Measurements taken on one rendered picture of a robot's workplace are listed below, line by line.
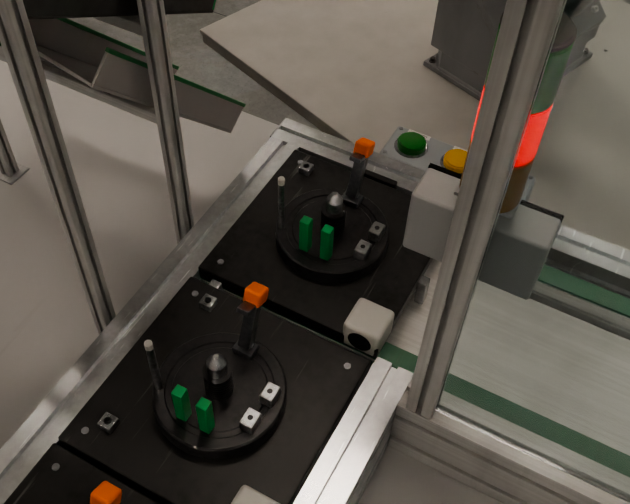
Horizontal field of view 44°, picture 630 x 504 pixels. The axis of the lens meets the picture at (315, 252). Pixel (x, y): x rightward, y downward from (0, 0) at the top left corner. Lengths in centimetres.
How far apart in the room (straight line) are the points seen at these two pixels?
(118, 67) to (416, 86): 65
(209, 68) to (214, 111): 181
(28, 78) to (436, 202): 36
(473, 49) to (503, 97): 81
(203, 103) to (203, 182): 22
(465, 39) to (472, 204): 77
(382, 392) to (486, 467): 14
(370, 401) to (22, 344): 46
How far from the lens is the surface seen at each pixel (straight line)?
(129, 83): 89
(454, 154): 109
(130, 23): 86
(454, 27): 135
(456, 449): 87
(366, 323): 87
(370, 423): 84
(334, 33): 149
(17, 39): 68
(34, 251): 115
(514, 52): 51
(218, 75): 280
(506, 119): 53
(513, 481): 88
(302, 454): 81
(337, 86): 136
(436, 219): 66
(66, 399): 88
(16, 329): 107
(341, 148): 109
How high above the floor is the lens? 170
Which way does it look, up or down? 50 degrees down
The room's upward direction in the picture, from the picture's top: 3 degrees clockwise
